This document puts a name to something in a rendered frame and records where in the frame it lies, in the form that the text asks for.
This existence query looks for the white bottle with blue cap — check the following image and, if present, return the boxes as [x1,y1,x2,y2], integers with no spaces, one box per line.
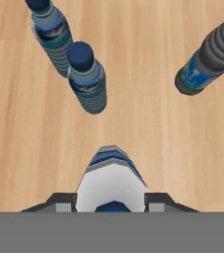
[75,144,149,213]

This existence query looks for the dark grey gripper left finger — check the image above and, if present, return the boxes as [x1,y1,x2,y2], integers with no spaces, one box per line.
[20,192,78,213]

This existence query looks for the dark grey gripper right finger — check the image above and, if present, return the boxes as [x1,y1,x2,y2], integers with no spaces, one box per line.
[144,192,201,213]

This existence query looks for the grey ribbed bottle blue label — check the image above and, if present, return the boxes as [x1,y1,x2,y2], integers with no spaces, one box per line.
[174,15,224,97]

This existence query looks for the clear plastic bottle blue cap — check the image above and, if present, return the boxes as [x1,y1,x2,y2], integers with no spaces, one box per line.
[25,0,74,79]
[66,41,109,116]

